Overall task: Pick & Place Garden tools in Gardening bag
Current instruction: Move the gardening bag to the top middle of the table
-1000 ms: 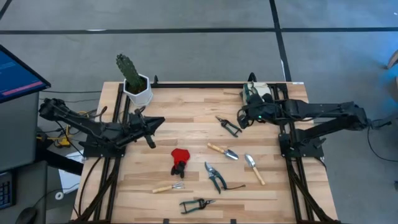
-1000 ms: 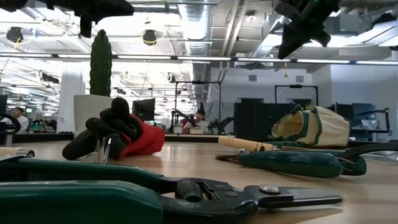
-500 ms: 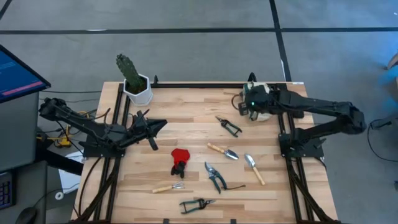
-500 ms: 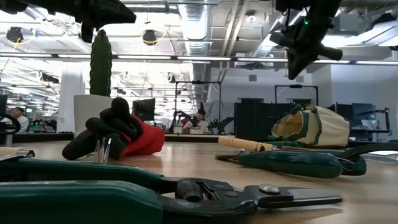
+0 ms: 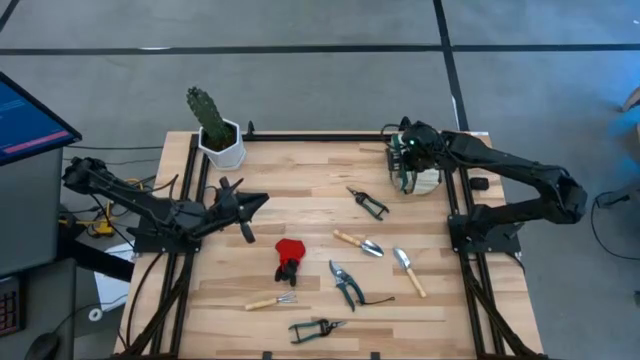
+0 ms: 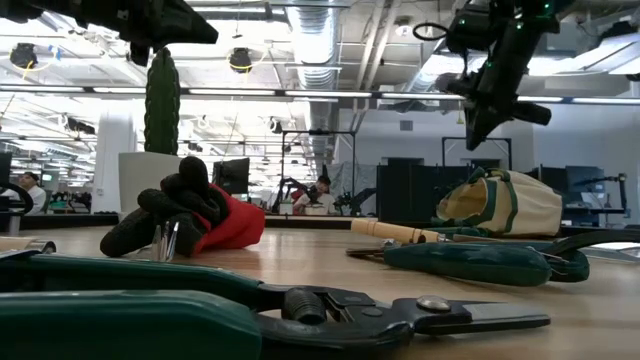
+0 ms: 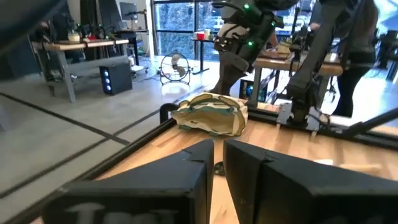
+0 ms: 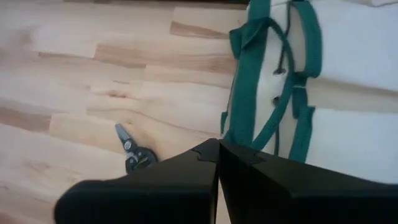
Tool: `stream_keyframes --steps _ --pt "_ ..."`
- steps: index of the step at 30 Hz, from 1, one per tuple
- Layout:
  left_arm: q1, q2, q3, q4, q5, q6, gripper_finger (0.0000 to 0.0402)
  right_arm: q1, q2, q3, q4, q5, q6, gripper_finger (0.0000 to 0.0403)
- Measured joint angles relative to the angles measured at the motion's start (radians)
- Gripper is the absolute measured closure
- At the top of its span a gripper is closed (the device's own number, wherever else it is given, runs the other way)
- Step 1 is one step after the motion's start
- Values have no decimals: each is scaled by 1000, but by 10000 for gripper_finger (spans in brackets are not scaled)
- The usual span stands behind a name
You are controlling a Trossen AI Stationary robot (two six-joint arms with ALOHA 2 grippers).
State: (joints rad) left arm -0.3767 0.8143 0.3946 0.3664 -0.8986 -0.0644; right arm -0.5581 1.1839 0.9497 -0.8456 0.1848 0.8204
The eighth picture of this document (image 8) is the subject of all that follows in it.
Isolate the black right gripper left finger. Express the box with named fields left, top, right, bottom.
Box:
left=53, top=138, right=220, bottom=224

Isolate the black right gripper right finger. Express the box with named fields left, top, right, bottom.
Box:
left=218, top=139, right=398, bottom=224

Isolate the green-handled bypass pruner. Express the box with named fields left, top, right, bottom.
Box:
left=114, top=123, right=159, bottom=174

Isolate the cream green-trimmed gardening bag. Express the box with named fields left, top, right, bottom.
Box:
left=220, top=0, right=398, bottom=185

